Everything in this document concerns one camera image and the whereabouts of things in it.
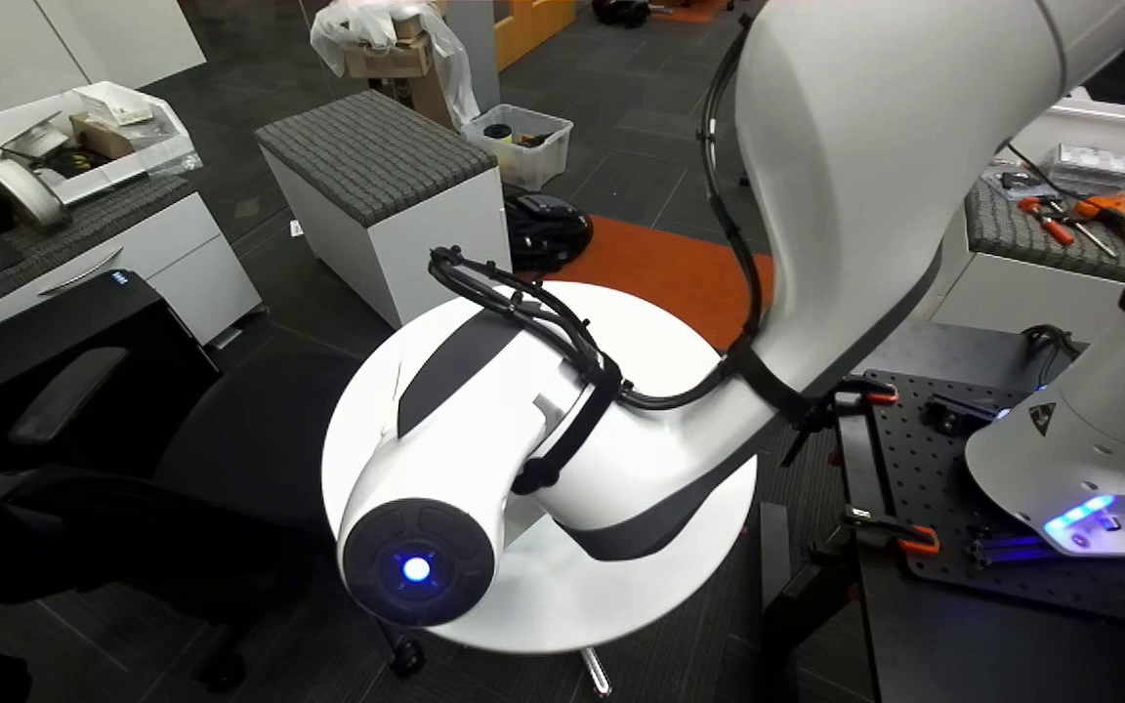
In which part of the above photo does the white plastic bag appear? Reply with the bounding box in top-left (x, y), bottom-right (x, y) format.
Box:
top-left (304, 0), bottom-right (481, 132)

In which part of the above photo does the black bag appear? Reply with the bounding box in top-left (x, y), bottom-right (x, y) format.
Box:
top-left (504, 189), bottom-right (598, 275)

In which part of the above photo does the black office chair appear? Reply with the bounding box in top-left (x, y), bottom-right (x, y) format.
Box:
top-left (0, 266), bottom-right (373, 697)

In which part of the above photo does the white storage tray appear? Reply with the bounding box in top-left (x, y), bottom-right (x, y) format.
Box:
top-left (1010, 80), bottom-right (1125, 189)

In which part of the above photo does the white box of clutter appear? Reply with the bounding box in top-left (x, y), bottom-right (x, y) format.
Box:
top-left (0, 80), bottom-right (204, 213)

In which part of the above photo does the white table leg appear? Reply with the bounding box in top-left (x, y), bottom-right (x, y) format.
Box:
top-left (576, 645), bottom-right (618, 701)

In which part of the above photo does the orange handled screwdriver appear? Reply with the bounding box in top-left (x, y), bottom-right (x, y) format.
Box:
top-left (1021, 193), bottom-right (1083, 249)

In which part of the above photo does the black orange bar clamp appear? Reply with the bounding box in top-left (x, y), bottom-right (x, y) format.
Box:
top-left (842, 504), bottom-right (945, 564)
top-left (803, 373), bottom-right (908, 444)

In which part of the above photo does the orange floor mat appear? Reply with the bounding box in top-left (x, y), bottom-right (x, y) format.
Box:
top-left (553, 213), bottom-right (778, 356)

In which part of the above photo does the orange hand tool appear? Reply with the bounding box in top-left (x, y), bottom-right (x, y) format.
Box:
top-left (1068, 189), bottom-right (1125, 249)

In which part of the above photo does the white tape roll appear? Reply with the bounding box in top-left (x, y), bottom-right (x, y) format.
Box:
top-left (0, 157), bottom-right (67, 231)

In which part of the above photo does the white desk with dark top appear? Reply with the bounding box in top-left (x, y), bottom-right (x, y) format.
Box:
top-left (0, 161), bottom-right (267, 356)

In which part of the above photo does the white cabinet with grey cushion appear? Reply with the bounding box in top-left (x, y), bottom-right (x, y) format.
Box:
top-left (249, 88), bottom-right (516, 329)
top-left (925, 167), bottom-right (1125, 345)

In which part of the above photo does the white plastic bin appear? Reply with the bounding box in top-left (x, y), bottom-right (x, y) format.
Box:
top-left (462, 99), bottom-right (579, 193)

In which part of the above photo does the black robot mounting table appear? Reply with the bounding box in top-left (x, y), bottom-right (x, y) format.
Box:
top-left (821, 309), bottom-right (1125, 703)

